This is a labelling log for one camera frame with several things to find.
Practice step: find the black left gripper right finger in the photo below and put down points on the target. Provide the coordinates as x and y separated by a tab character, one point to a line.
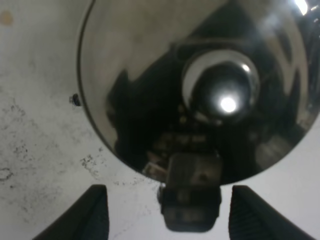
252	218

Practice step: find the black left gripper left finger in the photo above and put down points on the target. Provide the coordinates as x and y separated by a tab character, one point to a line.
86	219

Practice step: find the stainless steel teapot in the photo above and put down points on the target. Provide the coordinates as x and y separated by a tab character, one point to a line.
197	94

